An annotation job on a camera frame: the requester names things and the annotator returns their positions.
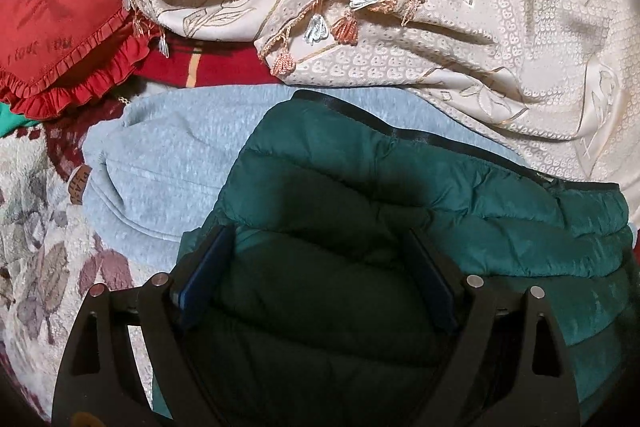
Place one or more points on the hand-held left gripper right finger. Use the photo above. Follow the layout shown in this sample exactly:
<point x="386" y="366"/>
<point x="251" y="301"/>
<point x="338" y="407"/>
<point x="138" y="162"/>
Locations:
<point x="434" y="272"/>

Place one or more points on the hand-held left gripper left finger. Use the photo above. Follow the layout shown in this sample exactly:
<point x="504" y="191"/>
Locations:
<point x="202" y="274"/>

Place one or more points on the green puffer jacket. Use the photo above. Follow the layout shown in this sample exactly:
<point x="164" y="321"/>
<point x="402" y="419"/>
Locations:
<point x="380" y="207"/>

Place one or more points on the light blue fleece garment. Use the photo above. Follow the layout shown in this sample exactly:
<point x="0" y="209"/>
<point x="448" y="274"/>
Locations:
<point x="165" y="167"/>

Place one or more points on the floral patterned blanket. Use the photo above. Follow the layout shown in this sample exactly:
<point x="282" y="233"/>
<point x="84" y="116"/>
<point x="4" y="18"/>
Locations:
<point x="40" y="247"/>

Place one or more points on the red striped blanket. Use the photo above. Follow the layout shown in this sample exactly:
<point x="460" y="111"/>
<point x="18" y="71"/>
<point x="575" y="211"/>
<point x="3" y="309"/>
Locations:
<point x="215" y="67"/>

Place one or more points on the green cloth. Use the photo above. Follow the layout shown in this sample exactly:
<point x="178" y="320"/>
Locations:
<point x="12" y="119"/>

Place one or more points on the beige tasselled embroidered cloth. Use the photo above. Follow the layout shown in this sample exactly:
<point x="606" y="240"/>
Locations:
<point x="400" y="7"/>

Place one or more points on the red ruffled cushion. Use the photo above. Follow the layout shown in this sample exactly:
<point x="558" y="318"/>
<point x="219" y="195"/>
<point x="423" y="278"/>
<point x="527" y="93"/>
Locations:
<point x="55" y="7"/>

